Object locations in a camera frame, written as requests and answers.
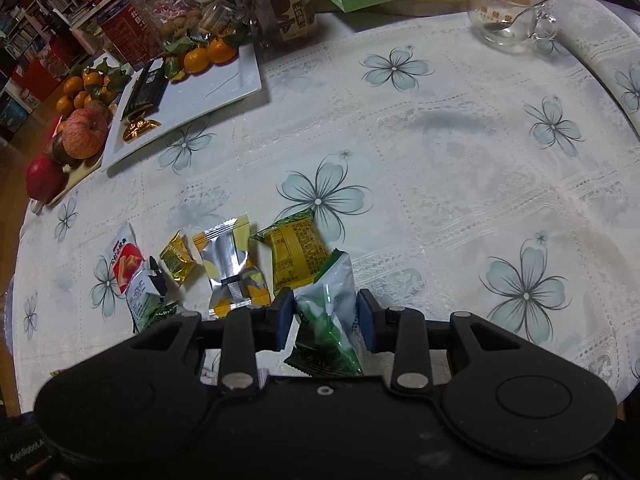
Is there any green white snack packet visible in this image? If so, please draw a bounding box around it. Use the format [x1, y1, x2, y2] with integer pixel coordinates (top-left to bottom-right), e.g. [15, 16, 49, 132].
[285, 249, 362, 377]

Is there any silver yellow snack packet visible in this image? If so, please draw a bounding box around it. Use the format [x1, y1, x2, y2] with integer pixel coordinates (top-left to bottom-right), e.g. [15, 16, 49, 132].
[192, 214, 271, 318]

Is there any yellow green pea packet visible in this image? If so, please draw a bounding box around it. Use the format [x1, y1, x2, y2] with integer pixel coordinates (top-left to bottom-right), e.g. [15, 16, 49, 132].
[253, 208, 329, 295]

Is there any small gold candy packet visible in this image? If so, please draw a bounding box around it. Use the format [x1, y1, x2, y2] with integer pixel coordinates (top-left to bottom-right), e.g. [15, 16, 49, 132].
[160, 231, 196, 286]

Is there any long white snack packet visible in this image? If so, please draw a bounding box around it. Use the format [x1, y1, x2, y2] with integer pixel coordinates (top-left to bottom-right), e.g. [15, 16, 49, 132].
[125, 257, 178, 334]

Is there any red white hawthorn packet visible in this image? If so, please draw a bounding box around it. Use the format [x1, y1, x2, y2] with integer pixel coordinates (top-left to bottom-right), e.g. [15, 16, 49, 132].
[106, 222, 143, 294]

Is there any white floral tablecloth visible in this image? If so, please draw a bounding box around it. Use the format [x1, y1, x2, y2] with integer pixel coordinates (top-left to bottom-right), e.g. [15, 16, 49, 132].
[10, 0, 639, 411]

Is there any gold chocolate coin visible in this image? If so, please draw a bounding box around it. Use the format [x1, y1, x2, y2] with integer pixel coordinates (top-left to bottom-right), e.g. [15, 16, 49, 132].
[122, 118, 160, 143]

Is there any white rectangular plate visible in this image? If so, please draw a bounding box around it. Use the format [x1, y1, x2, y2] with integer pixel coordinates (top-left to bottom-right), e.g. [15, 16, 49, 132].
[101, 44, 262, 171]

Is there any wooden fruit tray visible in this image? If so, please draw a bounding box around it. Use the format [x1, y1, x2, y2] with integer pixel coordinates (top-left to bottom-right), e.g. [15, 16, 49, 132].
[30, 54, 132, 214]

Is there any black snack packet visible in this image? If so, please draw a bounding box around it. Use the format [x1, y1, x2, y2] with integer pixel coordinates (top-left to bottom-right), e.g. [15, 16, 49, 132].
[122, 58, 168, 120]

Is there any large pink-orange apple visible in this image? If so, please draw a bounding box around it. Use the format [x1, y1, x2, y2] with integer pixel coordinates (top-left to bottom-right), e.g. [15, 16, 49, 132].
[62, 108, 108, 159]

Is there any mandarin orange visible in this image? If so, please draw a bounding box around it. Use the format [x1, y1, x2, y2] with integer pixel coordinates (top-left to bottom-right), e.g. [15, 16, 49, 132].
[206, 39, 238, 65]
[183, 47, 210, 75]

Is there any red apple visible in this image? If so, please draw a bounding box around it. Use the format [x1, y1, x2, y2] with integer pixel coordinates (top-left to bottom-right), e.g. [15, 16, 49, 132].
[25, 155, 68, 203]

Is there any red tin can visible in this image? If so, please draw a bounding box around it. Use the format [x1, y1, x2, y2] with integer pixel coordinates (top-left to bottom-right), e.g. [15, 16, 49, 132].
[96, 0, 150, 70]

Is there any metal spoon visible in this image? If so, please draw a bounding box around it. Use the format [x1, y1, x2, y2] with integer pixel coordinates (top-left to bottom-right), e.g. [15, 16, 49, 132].
[485, 0, 552, 32]

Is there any clear glass jar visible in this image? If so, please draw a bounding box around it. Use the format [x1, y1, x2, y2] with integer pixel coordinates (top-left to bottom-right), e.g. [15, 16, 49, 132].
[132, 0, 210, 55]

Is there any glass cup with handle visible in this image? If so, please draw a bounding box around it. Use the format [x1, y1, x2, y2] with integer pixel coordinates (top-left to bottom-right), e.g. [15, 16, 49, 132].
[465, 0, 558, 54]

